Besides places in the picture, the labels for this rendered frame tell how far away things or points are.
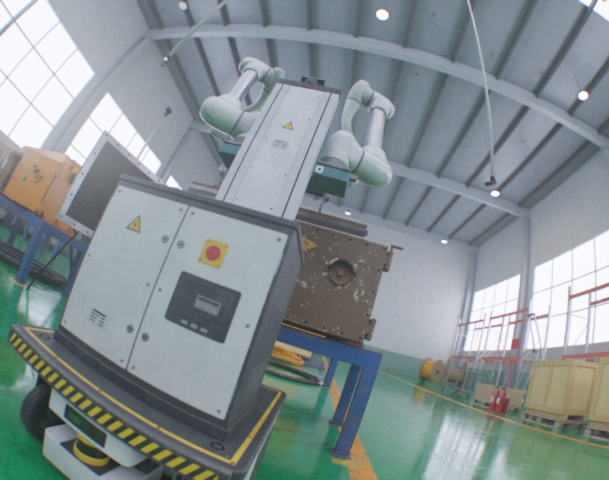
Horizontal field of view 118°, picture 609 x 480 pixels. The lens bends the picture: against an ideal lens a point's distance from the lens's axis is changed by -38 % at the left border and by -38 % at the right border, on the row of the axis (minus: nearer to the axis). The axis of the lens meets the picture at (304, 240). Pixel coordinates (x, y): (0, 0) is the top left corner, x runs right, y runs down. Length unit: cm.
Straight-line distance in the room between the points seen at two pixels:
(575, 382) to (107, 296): 577
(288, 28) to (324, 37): 127
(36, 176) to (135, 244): 273
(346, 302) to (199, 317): 107
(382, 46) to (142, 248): 908
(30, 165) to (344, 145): 316
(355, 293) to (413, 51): 858
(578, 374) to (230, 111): 578
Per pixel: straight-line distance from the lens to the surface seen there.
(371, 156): 153
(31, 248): 312
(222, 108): 157
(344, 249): 168
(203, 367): 66
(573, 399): 574
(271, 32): 1006
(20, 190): 357
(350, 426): 171
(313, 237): 170
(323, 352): 164
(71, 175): 355
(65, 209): 174
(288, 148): 132
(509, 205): 1537
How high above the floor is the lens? 60
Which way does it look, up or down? 18 degrees up
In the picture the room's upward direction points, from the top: 19 degrees clockwise
